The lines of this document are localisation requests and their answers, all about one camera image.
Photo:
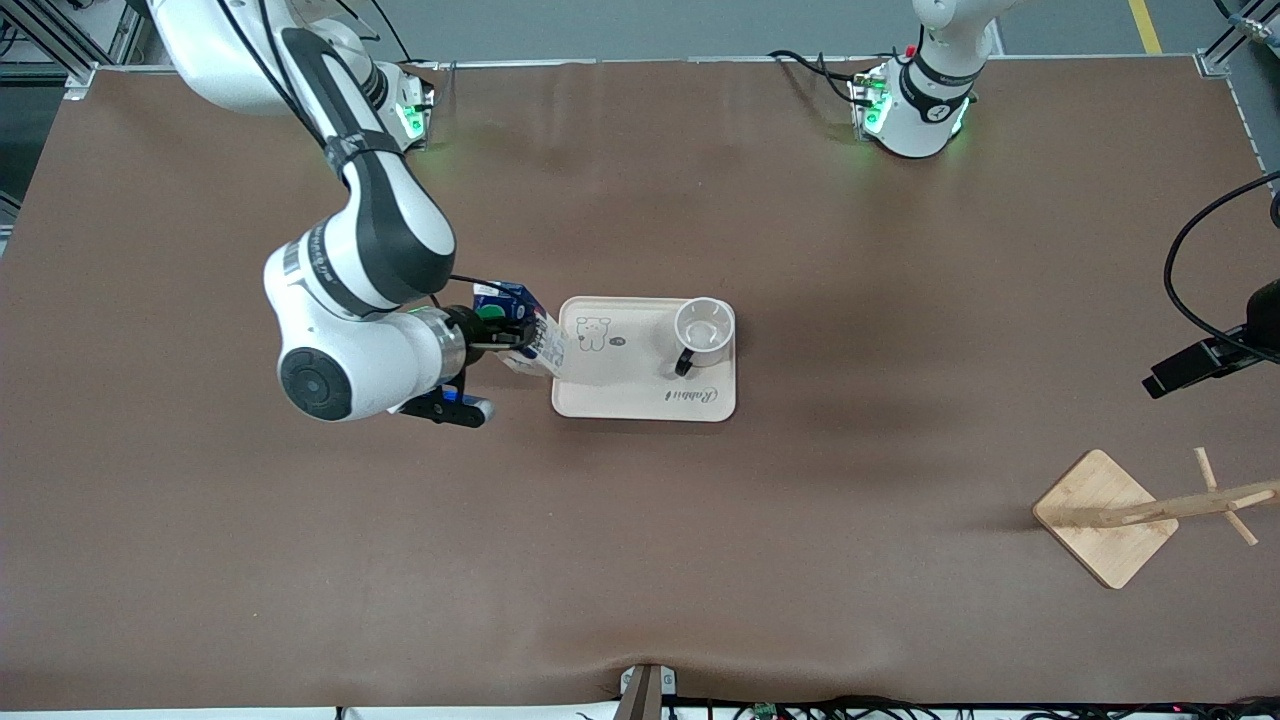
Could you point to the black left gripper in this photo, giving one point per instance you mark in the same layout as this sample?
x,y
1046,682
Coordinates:
x,y
1262,327

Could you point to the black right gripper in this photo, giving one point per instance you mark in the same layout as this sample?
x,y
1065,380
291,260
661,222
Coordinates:
x,y
466,327

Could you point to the blue white milk carton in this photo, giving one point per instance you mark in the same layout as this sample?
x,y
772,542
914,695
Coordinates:
x,y
545,350

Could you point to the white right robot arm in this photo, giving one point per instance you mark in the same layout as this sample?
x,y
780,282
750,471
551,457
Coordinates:
x,y
380,220

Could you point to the white rabbit print tray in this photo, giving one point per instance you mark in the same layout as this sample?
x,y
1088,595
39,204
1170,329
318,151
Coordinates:
x,y
620,392

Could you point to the wooden mug tree stand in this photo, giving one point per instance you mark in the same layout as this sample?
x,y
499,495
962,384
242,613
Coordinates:
x,y
1105,540

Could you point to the aluminium frame post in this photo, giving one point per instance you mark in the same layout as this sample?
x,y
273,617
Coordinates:
x,y
60,40
1250,20

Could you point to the metal table edge bracket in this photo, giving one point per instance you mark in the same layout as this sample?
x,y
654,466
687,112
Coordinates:
x,y
647,692

